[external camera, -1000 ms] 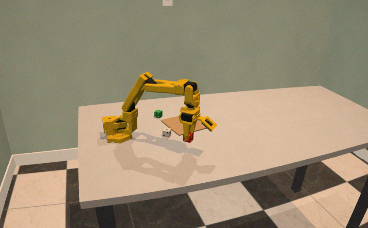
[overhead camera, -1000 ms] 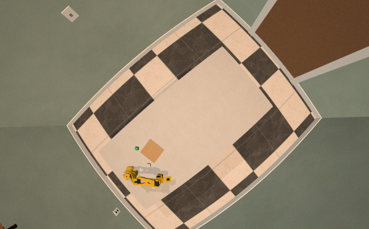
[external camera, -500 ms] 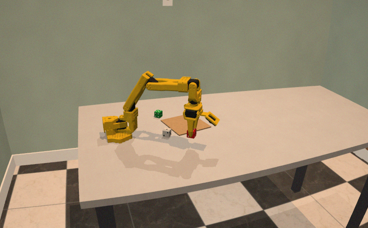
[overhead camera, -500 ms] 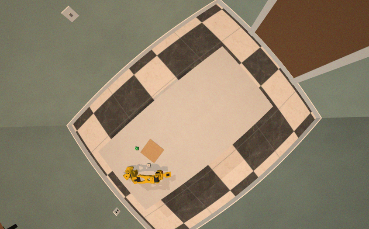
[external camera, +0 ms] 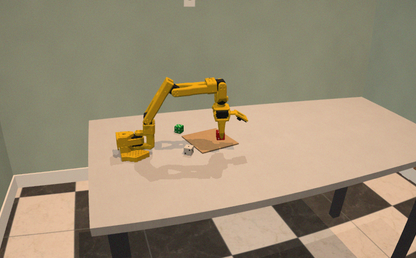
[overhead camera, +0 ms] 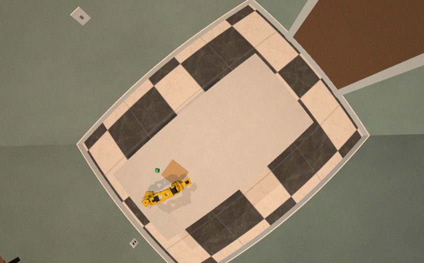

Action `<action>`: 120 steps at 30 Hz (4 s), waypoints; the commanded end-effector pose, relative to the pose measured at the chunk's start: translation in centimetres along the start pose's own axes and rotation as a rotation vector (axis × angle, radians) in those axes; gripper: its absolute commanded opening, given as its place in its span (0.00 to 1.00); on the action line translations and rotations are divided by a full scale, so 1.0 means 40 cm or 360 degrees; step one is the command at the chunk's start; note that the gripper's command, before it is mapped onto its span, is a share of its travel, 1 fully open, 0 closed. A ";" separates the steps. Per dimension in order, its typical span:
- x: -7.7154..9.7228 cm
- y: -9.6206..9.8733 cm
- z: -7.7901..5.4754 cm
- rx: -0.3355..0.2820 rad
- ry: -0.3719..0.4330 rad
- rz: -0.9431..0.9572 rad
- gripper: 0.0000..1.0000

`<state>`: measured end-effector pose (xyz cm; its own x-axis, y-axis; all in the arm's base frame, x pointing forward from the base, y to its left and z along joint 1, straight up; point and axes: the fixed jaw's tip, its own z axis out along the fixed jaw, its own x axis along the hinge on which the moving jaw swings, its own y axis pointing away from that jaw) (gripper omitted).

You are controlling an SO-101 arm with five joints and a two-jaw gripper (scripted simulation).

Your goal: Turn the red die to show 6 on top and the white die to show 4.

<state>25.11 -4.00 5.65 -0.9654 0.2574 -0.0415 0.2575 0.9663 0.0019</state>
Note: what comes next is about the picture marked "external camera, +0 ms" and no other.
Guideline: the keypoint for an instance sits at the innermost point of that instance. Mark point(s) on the tan flat mat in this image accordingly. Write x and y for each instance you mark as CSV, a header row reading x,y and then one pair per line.
x,y
205,141

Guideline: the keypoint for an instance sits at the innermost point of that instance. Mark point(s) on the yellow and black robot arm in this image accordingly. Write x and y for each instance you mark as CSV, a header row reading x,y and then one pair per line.
x,y
132,145

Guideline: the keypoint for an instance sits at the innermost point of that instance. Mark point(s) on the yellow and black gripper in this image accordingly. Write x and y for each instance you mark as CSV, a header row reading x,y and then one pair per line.
x,y
222,114

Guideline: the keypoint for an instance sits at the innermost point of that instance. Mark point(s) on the white die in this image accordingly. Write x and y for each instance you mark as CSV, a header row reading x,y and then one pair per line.
x,y
188,150

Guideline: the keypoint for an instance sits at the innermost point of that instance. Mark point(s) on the green die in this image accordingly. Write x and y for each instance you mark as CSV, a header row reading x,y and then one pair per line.
x,y
179,128

